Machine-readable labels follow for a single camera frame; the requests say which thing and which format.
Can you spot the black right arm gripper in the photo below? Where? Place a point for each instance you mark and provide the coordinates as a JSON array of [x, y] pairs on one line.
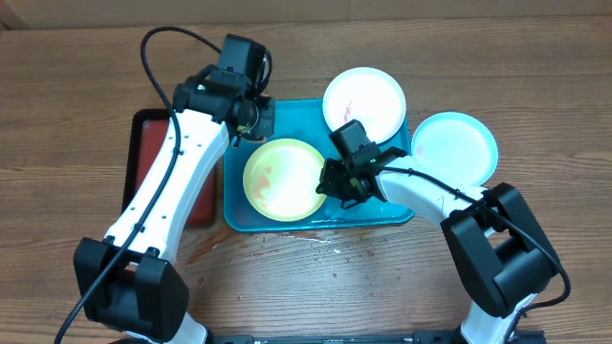
[[333, 188]]

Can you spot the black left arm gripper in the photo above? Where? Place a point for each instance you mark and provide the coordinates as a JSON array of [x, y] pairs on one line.
[[267, 128]]

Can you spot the yellow plate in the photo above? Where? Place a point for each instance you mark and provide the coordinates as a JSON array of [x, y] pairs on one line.
[[280, 180]]

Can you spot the white plate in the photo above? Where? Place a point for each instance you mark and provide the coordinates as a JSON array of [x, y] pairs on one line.
[[368, 95]]

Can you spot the light blue plate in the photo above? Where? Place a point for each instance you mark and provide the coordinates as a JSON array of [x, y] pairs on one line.
[[456, 145]]

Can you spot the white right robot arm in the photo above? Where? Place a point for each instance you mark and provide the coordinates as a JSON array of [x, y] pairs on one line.
[[504, 259]]

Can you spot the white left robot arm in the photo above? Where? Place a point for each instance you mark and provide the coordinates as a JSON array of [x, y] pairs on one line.
[[127, 280]]

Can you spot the black tray with red water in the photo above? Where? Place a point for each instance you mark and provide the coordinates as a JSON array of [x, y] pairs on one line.
[[148, 130]]

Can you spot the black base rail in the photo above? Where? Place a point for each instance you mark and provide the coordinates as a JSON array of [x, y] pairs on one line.
[[334, 338]]

